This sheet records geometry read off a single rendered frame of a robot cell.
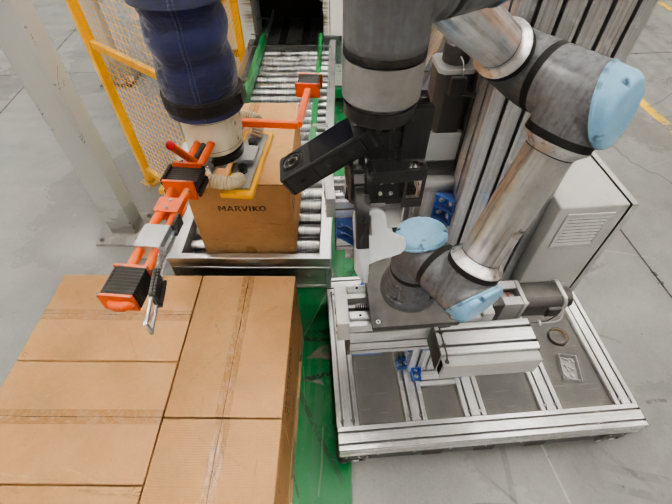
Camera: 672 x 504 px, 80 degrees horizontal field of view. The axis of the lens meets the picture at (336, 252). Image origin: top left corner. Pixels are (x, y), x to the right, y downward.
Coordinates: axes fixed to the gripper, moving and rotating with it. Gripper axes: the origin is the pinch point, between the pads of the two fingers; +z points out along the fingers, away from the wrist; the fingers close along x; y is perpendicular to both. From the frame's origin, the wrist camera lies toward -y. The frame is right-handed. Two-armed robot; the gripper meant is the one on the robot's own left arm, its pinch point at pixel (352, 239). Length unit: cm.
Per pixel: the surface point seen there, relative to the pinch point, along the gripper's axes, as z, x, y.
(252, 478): 98, -6, -28
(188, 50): 1, 65, -32
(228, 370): 98, 29, -39
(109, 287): 26, 14, -47
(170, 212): 29, 40, -40
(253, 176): 39, 65, -23
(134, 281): 26, 16, -42
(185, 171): 27, 52, -38
